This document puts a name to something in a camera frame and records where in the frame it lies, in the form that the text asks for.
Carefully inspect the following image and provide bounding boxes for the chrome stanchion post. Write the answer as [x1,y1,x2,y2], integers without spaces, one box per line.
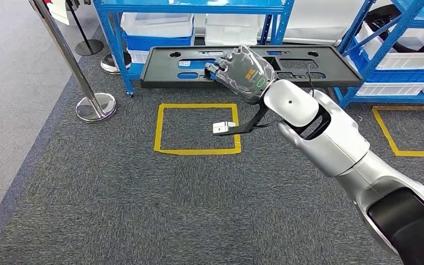
[29,0,117,124]
[100,52,133,75]

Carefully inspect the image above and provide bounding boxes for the black stanchion post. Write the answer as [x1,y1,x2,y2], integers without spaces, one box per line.
[65,0,104,57]

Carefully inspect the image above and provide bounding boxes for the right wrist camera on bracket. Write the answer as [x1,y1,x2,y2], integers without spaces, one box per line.
[211,100,275,137]

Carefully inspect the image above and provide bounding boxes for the thin black hand cable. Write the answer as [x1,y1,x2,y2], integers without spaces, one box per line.
[306,65,316,99]

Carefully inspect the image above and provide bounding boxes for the blue metal shelf rack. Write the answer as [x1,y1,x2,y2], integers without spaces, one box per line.
[92,0,295,98]
[333,0,424,109]

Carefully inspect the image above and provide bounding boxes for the long black plastic part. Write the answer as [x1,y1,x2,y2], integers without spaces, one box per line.
[140,45,363,89]

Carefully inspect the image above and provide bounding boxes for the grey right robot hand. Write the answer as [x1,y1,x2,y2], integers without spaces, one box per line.
[204,45,277,105]

